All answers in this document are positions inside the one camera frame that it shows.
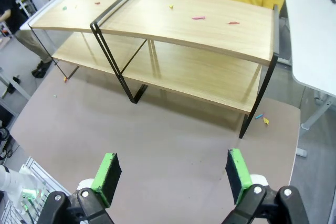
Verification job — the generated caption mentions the bystander black shirt khaki trousers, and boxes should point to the bystander black shirt khaki trousers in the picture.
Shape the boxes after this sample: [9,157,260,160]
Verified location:
[0,0,54,79]

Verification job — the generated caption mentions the wooden shelf black metal frame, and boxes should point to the wooden shelf black metal frame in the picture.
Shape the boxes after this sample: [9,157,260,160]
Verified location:
[27,0,143,104]
[90,0,280,140]

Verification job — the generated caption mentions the white rack with green light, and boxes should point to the white rack with green light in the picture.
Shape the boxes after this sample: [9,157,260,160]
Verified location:
[0,155,69,224]

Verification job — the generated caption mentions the right gripper green-padded right finger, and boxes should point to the right gripper green-padded right finger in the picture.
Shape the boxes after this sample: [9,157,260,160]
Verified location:
[222,148,310,224]

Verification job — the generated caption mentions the white desk grey legs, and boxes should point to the white desk grey legs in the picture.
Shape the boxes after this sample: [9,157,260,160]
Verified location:
[284,0,336,157]

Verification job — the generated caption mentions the right gripper green-padded left finger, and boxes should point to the right gripper green-padded left finger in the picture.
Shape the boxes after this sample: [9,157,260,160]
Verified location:
[38,152,123,224]

